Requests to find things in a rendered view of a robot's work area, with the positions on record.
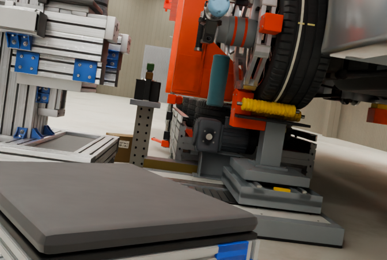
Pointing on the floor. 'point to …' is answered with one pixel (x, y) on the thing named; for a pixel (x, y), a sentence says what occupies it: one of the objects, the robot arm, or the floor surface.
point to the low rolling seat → (114, 215)
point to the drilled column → (141, 135)
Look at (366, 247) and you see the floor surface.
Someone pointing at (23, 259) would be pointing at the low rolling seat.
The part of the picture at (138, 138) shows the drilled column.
